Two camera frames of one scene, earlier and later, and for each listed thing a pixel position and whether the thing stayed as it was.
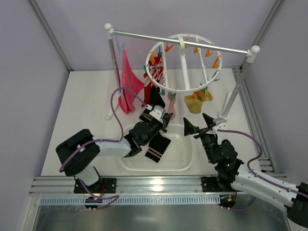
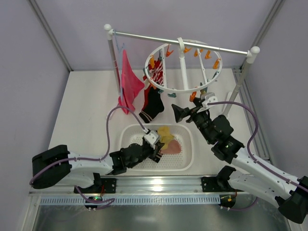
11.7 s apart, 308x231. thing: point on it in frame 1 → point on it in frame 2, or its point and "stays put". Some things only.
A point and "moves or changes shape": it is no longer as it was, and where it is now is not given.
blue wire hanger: (120, 50) stays put
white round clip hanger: (183, 50) moves or changes shape
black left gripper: (159, 121) → (149, 149)
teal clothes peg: (162, 92) → (173, 95)
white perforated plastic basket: (178, 156) stays put
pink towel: (129, 78) stays put
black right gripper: (203, 131) → (191, 113)
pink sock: (171, 96) → (173, 147)
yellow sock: (193, 104) moves or changes shape
